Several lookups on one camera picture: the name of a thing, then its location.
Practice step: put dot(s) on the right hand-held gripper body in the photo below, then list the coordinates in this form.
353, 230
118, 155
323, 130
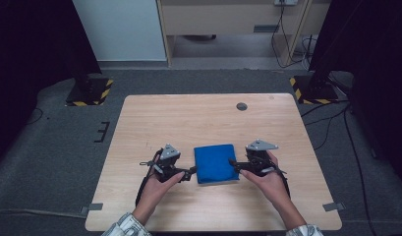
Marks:
260, 160

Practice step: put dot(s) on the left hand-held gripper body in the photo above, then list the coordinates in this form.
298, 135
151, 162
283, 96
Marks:
167, 162

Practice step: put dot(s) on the blue cloth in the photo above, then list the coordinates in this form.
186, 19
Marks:
216, 164

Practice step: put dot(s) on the person's right hand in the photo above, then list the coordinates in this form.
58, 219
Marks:
270, 187

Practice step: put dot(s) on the person's left hand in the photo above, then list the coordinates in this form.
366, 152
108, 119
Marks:
156, 191

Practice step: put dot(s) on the grey round table grommet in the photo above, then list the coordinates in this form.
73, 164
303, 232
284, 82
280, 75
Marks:
241, 106

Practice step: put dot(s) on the black tape floor mark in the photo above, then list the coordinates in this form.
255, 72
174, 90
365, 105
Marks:
103, 132

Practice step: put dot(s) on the grey tape piece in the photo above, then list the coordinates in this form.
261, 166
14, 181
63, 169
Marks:
94, 207
333, 206

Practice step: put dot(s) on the black stand with striped base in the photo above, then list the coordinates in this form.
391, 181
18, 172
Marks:
315, 91
90, 93

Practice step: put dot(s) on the white panel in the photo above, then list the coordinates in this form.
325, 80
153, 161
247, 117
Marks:
123, 29

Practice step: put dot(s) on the dark curtain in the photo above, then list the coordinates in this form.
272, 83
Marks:
34, 49
369, 49

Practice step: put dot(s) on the white power strip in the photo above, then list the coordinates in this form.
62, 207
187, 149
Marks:
286, 2

